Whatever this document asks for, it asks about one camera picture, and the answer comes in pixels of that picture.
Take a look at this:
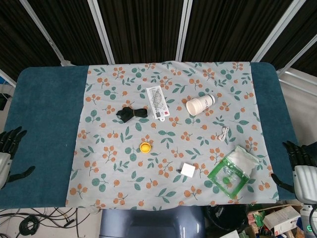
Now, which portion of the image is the black trash bag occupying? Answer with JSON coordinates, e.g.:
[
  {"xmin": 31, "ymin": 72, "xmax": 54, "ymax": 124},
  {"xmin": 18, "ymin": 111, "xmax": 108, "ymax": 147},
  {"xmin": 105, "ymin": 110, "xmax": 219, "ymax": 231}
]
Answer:
[{"xmin": 204, "ymin": 205, "xmax": 250, "ymax": 235}]

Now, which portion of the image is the green clear zip bag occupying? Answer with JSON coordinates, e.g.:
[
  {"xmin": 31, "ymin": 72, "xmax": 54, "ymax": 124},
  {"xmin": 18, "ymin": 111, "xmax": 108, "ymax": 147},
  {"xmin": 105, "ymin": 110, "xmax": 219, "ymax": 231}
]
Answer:
[{"xmin": 207, "ymin": 145, "xmax": 260, "ymax": 199}]

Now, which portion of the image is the white coiled usb cable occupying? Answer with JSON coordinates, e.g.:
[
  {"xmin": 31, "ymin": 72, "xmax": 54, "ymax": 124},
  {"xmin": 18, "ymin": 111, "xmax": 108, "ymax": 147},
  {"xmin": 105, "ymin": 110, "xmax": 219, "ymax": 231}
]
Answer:
[{"xmin": 217, "ymin": 126, "xmax": 230, "ymax": 142}]

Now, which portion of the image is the black floor cable bundle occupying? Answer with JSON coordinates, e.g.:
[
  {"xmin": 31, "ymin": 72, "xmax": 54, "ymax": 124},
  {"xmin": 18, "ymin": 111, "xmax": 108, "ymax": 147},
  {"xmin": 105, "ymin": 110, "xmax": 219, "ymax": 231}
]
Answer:
[{"xmin": 0, "ymin": 207, "xmax": 100, "ymax": 238}]

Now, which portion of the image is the white metal frame post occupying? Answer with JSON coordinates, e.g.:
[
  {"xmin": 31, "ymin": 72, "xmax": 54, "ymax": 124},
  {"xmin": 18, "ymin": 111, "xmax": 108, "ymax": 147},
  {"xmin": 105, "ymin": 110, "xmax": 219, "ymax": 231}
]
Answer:
[
  {"xmin": 276, "ymin": 33, "xmax": 317, "ymax": 76},
  {"xmin": 249, "ymin": 0, "xmax": 301, "ymax": 64},
  {"xmin": 19, "ymin": 0, "xmax": 73, "ymax": 66},
  {"xmin": 87, "ymin": 0, "xmax": 116, "ymax": 64},
  {"xmin": 176, "ymin": 0, "xmax": 193, "ymax": 62}
]

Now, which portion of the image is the white usb wall charger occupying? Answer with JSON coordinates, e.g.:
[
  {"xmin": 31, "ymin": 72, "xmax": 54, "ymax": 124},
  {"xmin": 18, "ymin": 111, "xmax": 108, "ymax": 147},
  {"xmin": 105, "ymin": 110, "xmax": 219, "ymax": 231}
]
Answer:
[{"xmin": 176, "ymin": 163, "xmax": 196, "ymax": 179}]

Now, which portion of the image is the black folded cloth bundle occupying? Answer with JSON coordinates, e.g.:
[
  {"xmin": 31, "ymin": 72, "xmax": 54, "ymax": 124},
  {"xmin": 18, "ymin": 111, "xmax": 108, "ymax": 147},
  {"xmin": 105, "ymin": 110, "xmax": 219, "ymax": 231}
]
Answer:
[{"xmin": 115, "ymin": 107, "xmax": 147, "ymax": 122}]

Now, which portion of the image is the white plastic bottle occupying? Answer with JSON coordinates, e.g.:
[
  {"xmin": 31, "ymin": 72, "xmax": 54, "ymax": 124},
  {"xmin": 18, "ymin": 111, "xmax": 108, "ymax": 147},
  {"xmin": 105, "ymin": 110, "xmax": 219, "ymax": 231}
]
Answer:
[{"xmin": 186, "ymin": 94, "xmax": 215, "ymax": 116}]

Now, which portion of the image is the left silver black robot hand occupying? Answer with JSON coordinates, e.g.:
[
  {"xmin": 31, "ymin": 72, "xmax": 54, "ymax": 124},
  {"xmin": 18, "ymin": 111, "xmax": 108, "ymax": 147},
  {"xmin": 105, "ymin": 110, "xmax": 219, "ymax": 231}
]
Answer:
[{"xmin": 0, "ymin": 126, "xmax": 36, "ymax": 190}]

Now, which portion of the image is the floral fruit print tablecloth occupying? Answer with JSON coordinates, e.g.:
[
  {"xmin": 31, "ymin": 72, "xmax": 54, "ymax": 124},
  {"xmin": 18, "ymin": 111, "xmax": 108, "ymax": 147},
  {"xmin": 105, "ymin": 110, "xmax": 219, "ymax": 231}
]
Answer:
[{"xmin": 64, "ymin": 60, "xmax": 280, "ymax": 208}]

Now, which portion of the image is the white cardboard box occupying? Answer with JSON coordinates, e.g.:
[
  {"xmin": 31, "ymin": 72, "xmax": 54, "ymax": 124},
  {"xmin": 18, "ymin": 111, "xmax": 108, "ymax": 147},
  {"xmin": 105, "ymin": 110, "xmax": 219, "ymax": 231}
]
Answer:
[{"xmin": 262, "ymin": 205, "xmax": 302, "ymax": 236}]

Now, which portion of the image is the black pleated curtain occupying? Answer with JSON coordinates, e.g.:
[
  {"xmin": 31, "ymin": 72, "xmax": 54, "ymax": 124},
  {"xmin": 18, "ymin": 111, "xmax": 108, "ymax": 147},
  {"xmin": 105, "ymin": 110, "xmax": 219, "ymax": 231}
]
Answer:
[{"xmin": 0, "ymin": 0, "xmax": 317, "ymax": 86}]

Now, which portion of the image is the small yellow cap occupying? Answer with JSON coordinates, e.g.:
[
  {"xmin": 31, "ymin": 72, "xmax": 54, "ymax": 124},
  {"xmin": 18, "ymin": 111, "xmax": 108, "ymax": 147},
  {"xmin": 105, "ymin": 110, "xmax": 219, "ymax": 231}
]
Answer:
[{"xmin": 139, "ymin": 142, "xmax": 152, "ymax": 154}]

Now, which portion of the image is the clear ruler set package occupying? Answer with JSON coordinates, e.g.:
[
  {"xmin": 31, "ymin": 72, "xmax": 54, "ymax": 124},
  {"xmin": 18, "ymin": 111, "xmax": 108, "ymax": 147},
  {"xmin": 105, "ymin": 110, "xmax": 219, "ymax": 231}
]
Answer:
[{"xmin": 145, "ymin": 85, "xmax": 171, "ymax": 122}]

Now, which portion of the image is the blue felt table cover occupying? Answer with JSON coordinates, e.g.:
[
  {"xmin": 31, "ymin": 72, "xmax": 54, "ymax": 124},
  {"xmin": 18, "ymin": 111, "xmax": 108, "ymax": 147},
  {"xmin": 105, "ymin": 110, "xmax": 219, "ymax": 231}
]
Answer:
[{"xmin": 0, "ymin": 61, "xmax": 298, "ymax": 210}]

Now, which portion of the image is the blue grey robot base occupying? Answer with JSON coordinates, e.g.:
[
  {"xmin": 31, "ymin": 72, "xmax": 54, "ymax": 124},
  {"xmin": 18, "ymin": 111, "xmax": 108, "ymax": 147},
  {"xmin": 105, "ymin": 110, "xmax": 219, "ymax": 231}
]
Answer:
[{"xmin": 100, "ymin": 206, "xmax": 206, "ymax": 238}]

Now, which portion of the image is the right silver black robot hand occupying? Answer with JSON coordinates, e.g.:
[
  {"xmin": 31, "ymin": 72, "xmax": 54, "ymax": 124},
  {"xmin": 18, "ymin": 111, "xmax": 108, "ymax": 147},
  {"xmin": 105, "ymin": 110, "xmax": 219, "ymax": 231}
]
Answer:
[{"xmin": 270, "ymin": 140, "xmax": 317, "ymax": 203}]

